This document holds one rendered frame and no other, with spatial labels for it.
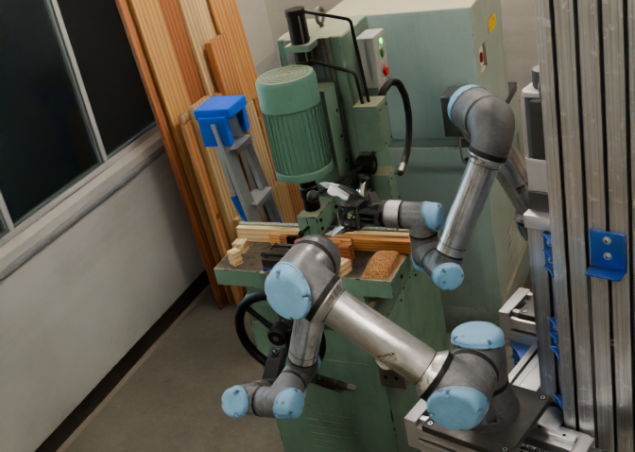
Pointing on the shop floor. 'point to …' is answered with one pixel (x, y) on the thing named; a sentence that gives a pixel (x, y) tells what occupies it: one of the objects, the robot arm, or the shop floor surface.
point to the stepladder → (263, 197)
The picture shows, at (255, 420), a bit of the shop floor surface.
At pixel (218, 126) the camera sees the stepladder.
